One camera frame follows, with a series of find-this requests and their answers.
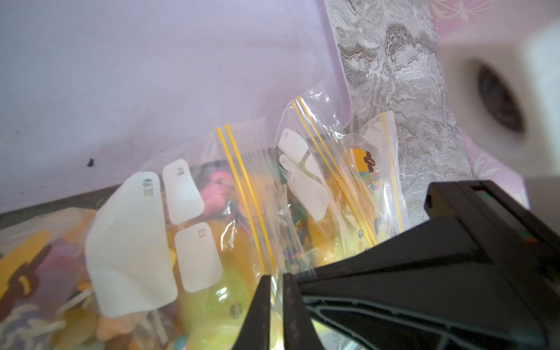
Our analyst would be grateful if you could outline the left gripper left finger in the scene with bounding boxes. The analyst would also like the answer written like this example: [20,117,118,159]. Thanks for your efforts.
[232,275,271,350]

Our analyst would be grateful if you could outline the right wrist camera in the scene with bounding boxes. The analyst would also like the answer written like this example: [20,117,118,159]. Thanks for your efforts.
[440,23,559,178]

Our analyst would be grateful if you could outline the lilac plastic tray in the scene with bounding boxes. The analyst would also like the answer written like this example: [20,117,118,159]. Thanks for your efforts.
[1,1,351,212]

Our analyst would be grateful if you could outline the candy ziploc bag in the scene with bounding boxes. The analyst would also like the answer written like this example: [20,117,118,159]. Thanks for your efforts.
[85,119,313,349]
[1,208,105,349]
[275,84,410,268]

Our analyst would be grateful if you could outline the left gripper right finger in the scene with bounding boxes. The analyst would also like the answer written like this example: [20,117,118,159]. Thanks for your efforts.
[282,274,325,350]

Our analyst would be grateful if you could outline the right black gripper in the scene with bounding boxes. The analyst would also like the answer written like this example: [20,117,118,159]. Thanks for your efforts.
[299,181,559,349]

